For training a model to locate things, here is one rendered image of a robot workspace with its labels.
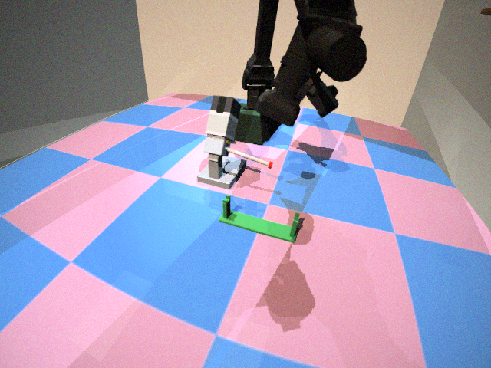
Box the long pin with red cap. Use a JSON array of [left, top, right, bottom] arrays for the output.
[[225, 147, 273, 169]]

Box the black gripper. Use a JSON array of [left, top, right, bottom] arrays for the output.
[[254, 49, 318, 142]]

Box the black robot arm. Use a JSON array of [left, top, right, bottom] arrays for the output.
[[242, 0, 367, 118]]

